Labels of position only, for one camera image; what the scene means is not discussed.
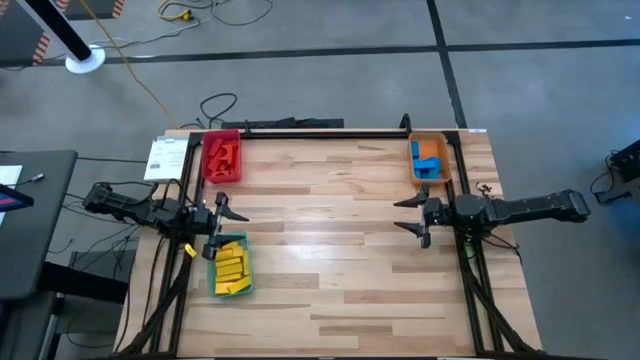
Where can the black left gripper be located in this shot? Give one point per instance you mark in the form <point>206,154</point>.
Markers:
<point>212,220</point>

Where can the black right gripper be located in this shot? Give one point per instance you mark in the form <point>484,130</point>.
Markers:
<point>432,215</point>

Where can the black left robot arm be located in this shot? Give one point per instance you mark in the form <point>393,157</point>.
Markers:
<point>135,207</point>

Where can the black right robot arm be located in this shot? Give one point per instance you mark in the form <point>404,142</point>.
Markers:
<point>525,207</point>

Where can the green plastic bin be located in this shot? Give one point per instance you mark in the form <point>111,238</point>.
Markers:
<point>211,285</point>

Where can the orange plastic bin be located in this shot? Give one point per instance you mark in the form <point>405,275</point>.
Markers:
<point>431,146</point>

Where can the black clamp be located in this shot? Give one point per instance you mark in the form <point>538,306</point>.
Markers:
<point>405,123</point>

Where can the white paper booklet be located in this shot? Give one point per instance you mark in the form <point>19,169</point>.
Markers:
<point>165,157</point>

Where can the red plastic bin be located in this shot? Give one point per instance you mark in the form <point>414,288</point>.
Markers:
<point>221,134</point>

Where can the black power strip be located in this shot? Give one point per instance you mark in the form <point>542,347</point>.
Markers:
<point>300,123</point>

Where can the black desk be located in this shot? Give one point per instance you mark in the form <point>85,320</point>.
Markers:
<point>35,235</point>

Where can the pole with white round base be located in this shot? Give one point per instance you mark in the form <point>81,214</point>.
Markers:
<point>85,60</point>

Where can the white paper sheet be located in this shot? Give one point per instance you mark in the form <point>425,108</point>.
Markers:
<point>9,176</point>

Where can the black equipment box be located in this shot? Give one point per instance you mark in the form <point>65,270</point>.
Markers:
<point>627,162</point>

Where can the black hazard striped mat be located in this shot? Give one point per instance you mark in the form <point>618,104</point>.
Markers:
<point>15,42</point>

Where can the black aluminium frame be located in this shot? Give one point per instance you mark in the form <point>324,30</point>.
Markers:
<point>325,134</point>

